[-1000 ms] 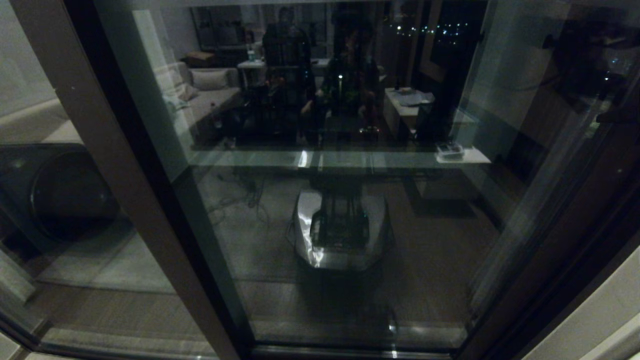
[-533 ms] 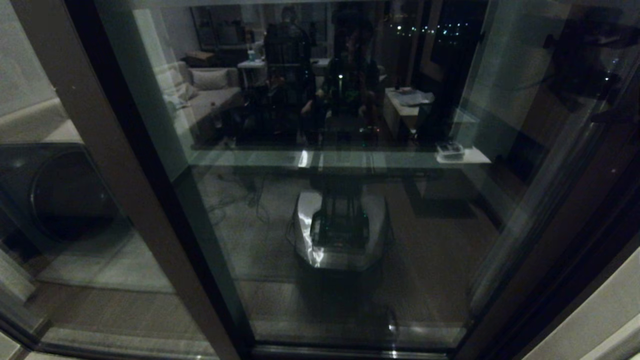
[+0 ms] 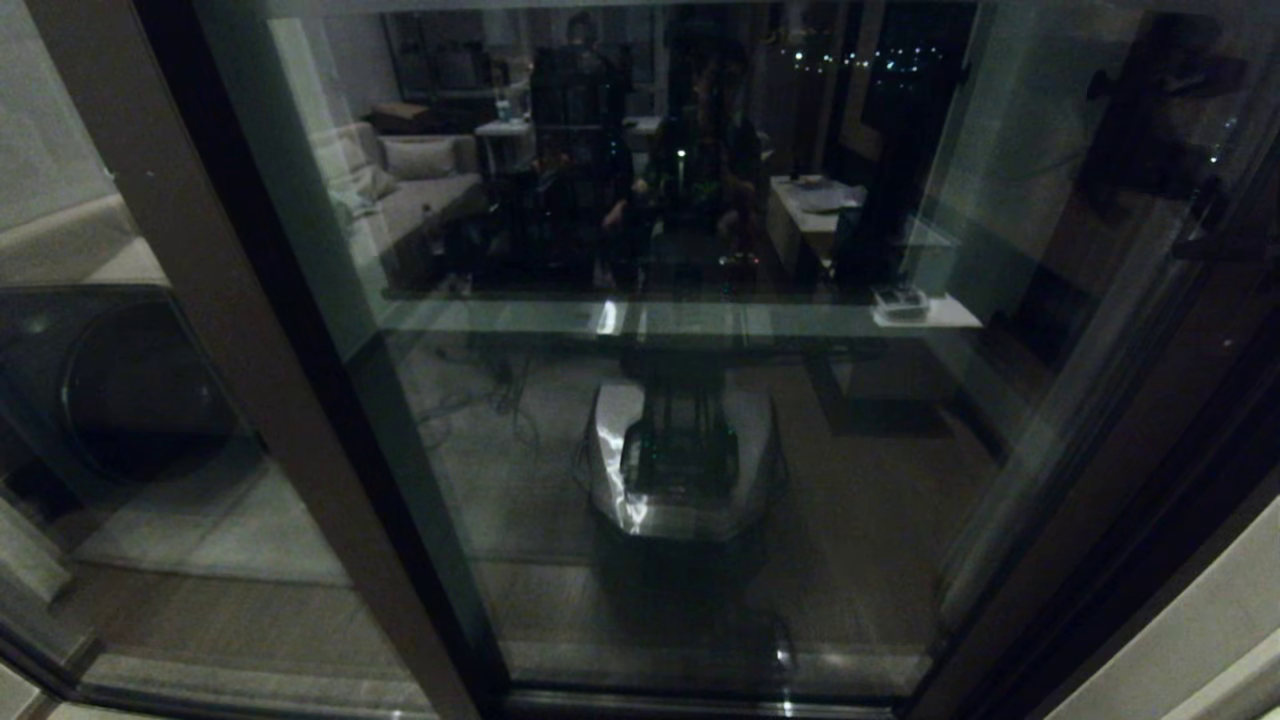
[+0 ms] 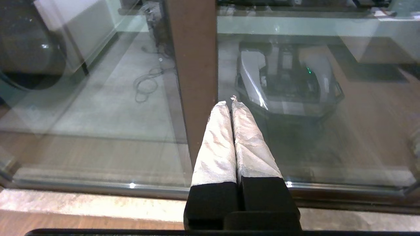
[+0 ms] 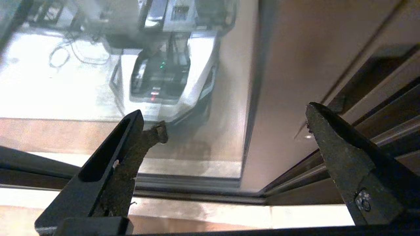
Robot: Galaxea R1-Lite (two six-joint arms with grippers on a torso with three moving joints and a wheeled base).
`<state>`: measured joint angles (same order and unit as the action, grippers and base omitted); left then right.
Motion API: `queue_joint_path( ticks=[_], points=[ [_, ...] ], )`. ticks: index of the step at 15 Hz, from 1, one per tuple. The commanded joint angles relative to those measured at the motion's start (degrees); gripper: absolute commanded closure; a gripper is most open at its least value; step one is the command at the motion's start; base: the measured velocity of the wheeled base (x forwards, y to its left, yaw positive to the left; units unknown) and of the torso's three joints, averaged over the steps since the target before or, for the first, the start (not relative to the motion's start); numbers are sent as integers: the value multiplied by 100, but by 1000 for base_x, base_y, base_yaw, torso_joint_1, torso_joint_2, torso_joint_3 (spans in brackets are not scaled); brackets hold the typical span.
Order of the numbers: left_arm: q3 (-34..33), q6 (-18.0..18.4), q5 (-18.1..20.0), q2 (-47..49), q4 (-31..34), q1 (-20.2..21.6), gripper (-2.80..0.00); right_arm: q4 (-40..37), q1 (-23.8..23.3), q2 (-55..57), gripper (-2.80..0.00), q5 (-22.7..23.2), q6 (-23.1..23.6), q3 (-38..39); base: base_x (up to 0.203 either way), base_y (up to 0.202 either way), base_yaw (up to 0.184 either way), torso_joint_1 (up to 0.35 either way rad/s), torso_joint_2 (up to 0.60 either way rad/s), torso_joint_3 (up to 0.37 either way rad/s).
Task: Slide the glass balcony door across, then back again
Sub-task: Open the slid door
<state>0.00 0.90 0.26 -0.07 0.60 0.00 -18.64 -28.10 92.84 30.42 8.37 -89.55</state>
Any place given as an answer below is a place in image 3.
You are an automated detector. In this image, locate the brown framed sliding glass door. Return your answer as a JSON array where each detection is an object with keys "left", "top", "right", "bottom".
[{"left": 140, "top": 0, "right": 1280, "bottom": 720}]

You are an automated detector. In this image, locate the long stone balcony sill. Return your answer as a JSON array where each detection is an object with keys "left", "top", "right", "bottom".
[{"left": 385, "top": 286, "right": 919, "bottom": 307}]

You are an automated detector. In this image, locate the brown framed fixed glass door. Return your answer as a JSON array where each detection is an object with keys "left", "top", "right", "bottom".
[{"left": 0, "top": 0, "right": 483, "bottom": 720}]

